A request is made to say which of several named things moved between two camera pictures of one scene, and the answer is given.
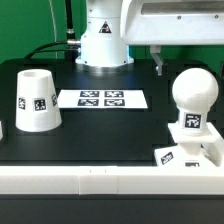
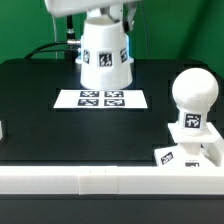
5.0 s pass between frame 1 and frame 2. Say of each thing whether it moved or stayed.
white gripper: moved
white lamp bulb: stayed
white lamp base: stayed
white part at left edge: stayed
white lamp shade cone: moved
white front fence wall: stayed
